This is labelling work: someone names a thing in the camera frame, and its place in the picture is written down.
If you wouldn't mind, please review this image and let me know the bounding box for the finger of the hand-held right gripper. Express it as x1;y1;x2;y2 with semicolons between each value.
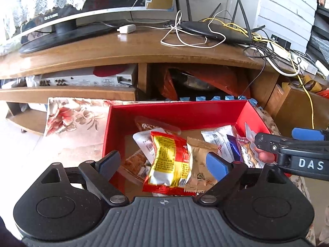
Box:
291;127;329;142
254;133;329;153

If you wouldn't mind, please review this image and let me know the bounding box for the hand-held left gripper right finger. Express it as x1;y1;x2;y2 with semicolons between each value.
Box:
197;152;290;206

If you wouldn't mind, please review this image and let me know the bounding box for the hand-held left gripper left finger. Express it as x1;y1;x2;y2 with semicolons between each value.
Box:
38;150;130;207

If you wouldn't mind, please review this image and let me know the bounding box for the pink sausage packet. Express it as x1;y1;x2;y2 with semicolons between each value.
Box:
244;122;277;169

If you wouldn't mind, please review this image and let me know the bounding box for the orange cracker packet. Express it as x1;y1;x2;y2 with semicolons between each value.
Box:
239;139;259;169

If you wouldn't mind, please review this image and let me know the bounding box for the orange triangular snack packet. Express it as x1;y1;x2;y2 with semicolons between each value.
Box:
119;150;152;184

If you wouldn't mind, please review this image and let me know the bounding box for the blue snack packet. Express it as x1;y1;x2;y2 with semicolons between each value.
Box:
227;134;243;162

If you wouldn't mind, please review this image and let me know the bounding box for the large white silver packet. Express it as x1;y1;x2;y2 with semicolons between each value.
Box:
201;126;237;160

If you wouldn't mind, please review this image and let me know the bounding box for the small white red-logo packet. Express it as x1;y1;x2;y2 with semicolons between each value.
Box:
132;127;170;164

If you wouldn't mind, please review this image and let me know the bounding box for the red yellow snack packet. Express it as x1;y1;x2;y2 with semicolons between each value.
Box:
142;131;197;196

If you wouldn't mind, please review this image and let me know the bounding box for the translucent brown snack packet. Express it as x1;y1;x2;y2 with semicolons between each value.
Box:
135;116;182;135

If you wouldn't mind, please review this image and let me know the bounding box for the red cardboard box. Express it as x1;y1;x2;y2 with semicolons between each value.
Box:
102;99;292;197

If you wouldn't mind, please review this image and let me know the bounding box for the brown cardboard box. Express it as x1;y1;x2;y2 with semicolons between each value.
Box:
265;82;329;132

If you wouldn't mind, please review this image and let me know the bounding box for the gold shiny bag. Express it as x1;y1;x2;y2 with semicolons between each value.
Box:
281;75;322;93

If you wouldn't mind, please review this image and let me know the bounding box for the floral tablecloth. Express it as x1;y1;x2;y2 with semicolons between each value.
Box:
44;97;316;246

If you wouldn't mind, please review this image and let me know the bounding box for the light blue ridged strip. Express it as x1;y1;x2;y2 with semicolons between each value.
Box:
179;95;257;106

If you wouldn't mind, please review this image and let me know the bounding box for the crumpled orange bag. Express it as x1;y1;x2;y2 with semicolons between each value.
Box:
158;67;251;101

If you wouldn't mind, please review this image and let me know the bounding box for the white modem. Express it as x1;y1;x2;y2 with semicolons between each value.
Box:
267;40;293;61

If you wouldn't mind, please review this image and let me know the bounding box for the silver AV receiver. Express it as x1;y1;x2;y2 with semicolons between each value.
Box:
38;64;138;88

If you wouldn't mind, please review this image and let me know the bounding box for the red round lid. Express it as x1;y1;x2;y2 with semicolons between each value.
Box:
93;65;126;78

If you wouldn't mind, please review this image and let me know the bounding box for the wooden TV stand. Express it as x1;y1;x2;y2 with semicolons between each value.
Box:
0;23;309;137

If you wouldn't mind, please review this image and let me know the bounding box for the black metal shelf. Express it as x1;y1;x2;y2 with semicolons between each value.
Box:
307;0;329;62

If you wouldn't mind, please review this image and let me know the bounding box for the black router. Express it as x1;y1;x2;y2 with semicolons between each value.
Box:
180;0;266;44

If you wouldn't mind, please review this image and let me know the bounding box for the white power adapter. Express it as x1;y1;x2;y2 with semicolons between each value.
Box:
117;24;136;34

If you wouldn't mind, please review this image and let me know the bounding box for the yellow cable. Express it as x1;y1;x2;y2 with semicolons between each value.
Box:
203;0;315;130

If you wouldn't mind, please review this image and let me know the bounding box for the black cable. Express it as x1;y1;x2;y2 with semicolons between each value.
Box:
242;45;275;98

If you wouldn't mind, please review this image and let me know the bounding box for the white cable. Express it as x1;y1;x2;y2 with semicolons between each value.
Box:
161;10;227;49

